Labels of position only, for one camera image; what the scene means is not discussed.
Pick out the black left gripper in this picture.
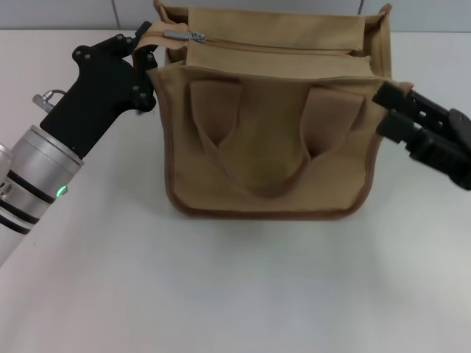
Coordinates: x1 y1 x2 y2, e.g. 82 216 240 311
39 21 159 160

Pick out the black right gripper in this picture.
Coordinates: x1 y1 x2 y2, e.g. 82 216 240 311
372 81 471 190

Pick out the khaki canvas food bag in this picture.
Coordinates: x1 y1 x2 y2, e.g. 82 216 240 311
141 0 415 222

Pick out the left gripper grey connector cable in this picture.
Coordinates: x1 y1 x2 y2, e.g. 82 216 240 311
32 89 66 112

